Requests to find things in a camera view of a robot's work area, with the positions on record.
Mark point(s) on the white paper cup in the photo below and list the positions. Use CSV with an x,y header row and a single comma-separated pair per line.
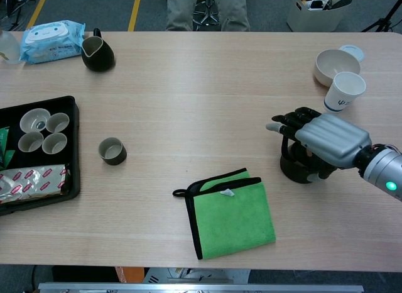
x,y
345,91

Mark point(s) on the black tripod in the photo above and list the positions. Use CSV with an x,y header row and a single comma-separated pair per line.
x,y
381,22

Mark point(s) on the black stand legs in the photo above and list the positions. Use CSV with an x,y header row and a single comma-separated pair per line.
x,y
14,7

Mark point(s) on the white plastic lid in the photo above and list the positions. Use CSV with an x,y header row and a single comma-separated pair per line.
x,y
355,51

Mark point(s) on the small beige teacup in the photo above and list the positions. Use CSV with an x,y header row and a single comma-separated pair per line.
x,y
30,142
57,122
54,143

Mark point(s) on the grey-green ceramic teacup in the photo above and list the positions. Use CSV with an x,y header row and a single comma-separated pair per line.
x,y
111,150

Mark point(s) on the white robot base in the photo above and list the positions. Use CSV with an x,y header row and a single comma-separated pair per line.
x,y
194,275

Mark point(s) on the chrome chair base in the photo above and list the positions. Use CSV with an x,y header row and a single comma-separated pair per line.
x,y
205,13

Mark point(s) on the black plastic tray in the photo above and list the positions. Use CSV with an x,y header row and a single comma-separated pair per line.
x,y
70,142

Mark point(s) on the blue wet wipes pack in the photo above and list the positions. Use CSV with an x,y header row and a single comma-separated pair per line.
x,y
50,41

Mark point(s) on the silver foil packet red labels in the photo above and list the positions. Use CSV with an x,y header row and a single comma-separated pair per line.
x,y
34,183

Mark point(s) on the wide beige tea bowl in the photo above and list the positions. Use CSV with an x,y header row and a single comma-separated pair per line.
x,y
29,120

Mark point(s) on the person in khaki trousers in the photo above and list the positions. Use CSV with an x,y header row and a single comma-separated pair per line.
x,y
179,10

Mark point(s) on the green cloth with black trim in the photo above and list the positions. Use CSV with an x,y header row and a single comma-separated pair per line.
x,y
235,224

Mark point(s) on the dark ceramic pitcher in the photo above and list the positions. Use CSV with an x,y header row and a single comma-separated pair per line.
x,y
100,60

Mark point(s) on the white storage bin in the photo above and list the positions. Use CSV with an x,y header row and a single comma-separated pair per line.
x,y
314,19

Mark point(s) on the green tea packet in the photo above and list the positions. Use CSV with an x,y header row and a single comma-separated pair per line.
x,y
3,137

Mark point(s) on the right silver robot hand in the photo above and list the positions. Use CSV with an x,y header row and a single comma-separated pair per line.
x,y
336,139

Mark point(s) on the aluminium rail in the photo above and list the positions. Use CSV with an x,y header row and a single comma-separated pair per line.
x,y
201,288

